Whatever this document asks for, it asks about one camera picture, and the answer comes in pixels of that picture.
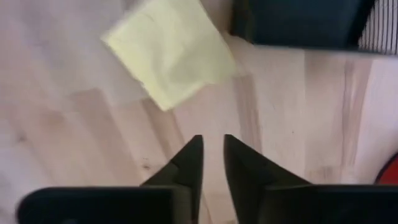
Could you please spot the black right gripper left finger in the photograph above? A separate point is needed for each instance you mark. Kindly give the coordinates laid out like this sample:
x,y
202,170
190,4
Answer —
x,y
183,186

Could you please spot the black mesh desk organizer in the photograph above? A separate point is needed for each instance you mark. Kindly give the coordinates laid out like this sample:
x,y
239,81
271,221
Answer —
x,y
304,21

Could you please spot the yellow sticky note pad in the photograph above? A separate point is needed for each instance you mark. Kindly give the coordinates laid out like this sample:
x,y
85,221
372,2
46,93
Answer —
x,y
171,53

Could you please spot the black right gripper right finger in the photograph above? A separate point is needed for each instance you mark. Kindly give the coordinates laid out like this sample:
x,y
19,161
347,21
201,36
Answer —
x,y
255,193

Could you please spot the red desk lamp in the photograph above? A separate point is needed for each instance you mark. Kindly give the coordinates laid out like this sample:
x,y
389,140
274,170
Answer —
x,y
391,172

